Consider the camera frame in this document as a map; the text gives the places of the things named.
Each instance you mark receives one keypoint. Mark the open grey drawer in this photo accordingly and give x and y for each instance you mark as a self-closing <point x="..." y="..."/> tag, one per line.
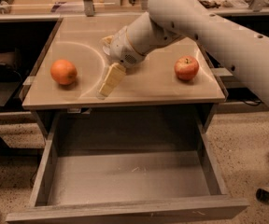
<point x="128" y="169"/>

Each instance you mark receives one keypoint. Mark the grey cabinet with beige top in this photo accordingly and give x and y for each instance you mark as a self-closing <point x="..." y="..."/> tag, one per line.
<point x="152" y="82"/>

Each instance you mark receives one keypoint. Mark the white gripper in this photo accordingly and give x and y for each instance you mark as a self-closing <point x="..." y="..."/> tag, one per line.
<point x="120" y="48"/>

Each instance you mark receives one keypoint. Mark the black chair leg caster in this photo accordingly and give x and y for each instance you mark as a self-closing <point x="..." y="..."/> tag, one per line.
<point x="262" y="195"/>

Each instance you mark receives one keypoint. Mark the orange fruit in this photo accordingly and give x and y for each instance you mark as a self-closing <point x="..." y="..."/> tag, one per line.
<point x="63" y="72"/>

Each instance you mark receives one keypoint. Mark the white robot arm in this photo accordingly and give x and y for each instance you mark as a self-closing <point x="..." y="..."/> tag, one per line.
<point x="245" y="53"/>

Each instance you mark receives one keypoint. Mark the red apple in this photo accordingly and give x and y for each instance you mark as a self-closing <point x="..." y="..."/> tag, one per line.
<point x="186" y="68"/>

